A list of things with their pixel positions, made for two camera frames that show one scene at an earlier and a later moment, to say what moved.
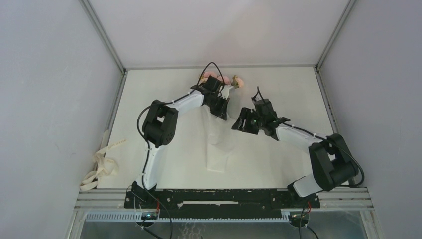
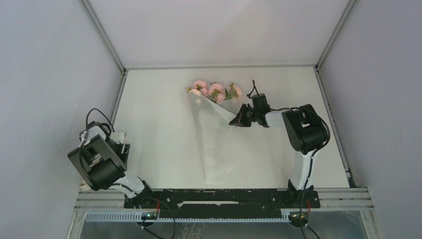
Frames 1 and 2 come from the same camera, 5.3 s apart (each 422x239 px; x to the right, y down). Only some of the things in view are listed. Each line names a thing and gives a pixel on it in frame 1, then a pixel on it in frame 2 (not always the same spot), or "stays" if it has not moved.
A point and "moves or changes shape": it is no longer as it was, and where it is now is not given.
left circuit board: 149,216 stays
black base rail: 220,203 stays
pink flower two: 206,74 moves or changes shape
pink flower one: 226,80 moves or changes shape
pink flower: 240,82 → 234,91
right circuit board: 303,217 stays
